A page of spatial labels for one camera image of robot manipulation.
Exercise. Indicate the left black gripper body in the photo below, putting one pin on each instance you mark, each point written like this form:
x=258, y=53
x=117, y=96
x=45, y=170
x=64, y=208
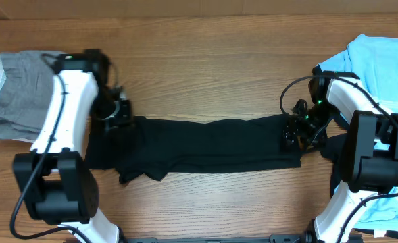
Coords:
x=105, y=113

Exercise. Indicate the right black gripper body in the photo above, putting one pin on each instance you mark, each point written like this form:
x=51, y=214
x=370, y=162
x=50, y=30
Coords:
x=313, y=127

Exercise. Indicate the folded grey shirt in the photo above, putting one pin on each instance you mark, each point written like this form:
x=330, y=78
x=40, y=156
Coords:
x=25, y=97

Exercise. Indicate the black polo shirt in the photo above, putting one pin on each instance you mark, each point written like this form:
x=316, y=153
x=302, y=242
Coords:
x=156, y=147

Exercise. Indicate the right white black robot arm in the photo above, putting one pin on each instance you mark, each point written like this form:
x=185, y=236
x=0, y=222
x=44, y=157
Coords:
x=368, y=164

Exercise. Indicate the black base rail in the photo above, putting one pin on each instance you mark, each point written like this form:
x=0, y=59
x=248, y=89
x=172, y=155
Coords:
x=275, y=238

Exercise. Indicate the light blue printed t-shirt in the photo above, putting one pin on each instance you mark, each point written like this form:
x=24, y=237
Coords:
x=375, y=61

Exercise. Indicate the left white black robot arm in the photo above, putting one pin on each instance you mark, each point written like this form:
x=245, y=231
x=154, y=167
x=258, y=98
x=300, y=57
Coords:
x=57, y=190

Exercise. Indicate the black garment under blue shirt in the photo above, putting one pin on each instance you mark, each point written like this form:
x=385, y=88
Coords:
x=334, y=155

